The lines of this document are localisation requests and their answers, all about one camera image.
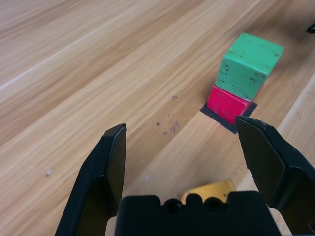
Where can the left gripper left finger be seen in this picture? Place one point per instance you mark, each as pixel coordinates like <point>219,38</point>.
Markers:
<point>103,172</point>

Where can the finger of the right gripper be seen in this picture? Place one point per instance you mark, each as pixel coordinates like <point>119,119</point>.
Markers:
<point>311,28</point>

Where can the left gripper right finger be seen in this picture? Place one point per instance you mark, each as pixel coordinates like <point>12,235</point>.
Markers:
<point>275,162</point>

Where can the yellow wooden block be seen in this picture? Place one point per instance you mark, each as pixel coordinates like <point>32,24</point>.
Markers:
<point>211,190</point>

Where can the red wooden block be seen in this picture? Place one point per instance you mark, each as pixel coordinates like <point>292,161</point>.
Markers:
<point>226,105</point>

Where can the green wooden block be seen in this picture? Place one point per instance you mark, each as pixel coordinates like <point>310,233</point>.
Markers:
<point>246,68</point>

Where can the black square tape marker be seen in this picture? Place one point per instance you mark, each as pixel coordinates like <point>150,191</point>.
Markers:
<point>221,123</point>

